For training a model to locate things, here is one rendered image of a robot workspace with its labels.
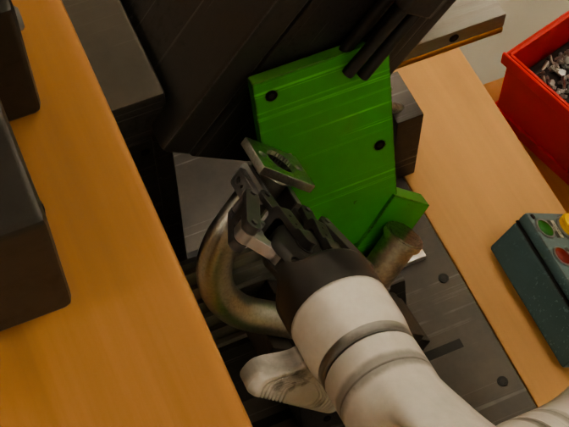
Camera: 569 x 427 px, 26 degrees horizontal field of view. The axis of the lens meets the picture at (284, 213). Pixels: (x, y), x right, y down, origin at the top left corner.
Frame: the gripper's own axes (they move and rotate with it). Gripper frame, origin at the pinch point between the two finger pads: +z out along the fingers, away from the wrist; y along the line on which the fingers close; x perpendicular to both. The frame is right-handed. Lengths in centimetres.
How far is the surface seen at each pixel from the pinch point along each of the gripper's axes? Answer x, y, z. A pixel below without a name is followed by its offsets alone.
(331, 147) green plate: -4.5, -5.3, 2.9
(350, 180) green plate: -2.5, -9.3, 2.9
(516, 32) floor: 0, -131, 115
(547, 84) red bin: -12, -49, 28
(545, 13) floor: -6, -137, 117
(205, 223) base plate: 17.6, -17.3, 24.0
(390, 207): -1.7, -15.0, 2.7
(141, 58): -1.5, 8.8, 11.8
